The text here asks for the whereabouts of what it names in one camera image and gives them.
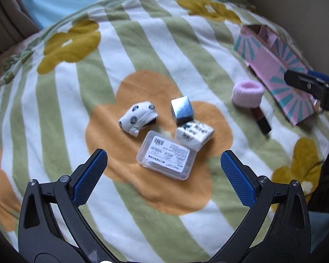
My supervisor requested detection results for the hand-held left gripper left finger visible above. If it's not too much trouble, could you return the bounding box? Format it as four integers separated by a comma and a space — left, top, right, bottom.
18, 148, 127, 263

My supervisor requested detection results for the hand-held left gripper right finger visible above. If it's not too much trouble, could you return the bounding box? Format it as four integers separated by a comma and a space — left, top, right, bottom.
208, 150, 311, 263

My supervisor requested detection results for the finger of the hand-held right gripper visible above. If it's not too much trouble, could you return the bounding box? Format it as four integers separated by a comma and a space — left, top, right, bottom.
307, 70, 329, 85
284, 70, 325, 97

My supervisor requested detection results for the pink sunburst cardboard box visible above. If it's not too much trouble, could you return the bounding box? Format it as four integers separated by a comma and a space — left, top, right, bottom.
233, 24, 322, 127

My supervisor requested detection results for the dark red lipstick tube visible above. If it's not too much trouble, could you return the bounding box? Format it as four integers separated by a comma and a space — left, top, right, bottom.
251, 106, 272, 135

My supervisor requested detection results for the pink hair scrunchie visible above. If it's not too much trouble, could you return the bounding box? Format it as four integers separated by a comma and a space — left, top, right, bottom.
231, 81, 264, 107

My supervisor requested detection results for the white tissue pack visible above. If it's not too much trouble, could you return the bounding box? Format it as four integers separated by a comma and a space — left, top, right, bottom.
175, 121, 215, 152

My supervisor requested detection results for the clear labelled plastic case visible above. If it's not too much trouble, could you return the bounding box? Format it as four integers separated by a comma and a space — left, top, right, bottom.
137, 131, 195, 181

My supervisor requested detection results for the white panda print sock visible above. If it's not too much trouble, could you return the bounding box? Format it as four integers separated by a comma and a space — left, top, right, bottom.
118, 101, 158, 137

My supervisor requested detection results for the silver cube box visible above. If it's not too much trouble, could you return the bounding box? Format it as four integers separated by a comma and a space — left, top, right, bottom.
171, 96, 195, 125

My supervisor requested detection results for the striped floral blanket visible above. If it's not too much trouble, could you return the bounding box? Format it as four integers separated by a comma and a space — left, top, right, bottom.
0, 0, 329, 263

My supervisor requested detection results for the brown curtain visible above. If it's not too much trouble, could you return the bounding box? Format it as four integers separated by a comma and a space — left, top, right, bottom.
0, 0, 42, 57

